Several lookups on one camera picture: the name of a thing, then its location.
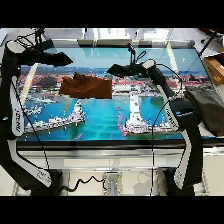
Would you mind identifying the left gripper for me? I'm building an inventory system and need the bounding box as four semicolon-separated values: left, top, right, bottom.
49;51;75;67

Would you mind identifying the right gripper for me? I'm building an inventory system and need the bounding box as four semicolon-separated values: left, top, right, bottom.
106;63;145;78

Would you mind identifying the cardboard box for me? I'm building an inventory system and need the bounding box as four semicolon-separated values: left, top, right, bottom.
202;49;224;86

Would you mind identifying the dark grey garment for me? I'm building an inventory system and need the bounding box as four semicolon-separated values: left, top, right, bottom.
184;87;224;137

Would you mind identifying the black cable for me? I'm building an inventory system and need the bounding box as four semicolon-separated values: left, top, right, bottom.
59;176;108;194
13;78;53;173
149;63;185;197

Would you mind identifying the brown T-shirt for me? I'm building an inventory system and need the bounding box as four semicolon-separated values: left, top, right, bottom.
58;72;114;100

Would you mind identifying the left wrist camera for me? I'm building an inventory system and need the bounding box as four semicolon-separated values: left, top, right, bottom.
15;28;47;51

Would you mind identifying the silver frame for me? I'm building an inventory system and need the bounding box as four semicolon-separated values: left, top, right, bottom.
0;38;224;197

